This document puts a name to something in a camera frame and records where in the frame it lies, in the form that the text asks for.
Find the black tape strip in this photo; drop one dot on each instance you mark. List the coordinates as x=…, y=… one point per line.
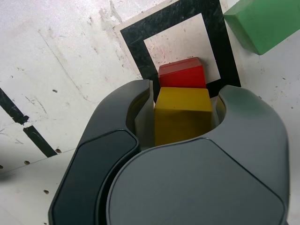
x=37, y=140

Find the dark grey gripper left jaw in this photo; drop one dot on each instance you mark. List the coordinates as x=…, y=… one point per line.
x=93, y=159

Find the green cube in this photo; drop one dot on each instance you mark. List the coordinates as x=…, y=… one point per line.
x=262, y=25

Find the yellow cube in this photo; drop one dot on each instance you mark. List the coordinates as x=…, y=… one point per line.
x=182, y=117

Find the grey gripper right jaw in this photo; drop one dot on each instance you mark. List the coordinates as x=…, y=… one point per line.
x=199, y=182

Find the red cube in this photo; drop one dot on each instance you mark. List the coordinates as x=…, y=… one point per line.
x=181, y=76

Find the black tape square outline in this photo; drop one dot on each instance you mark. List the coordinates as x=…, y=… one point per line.
x=138, y=37

